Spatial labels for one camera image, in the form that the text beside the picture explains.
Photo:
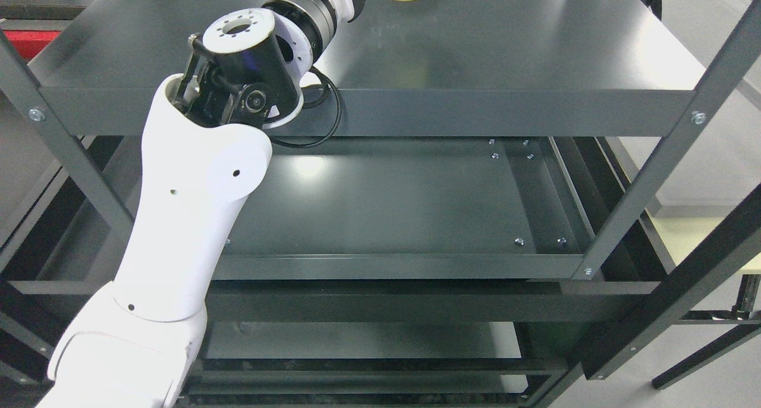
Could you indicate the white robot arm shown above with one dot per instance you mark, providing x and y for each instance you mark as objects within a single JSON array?
[{"x": 204, "y": 150}]

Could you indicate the dark metal shelf rack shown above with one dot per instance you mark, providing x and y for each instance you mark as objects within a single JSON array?
[{"x": 463, "y": 226}]

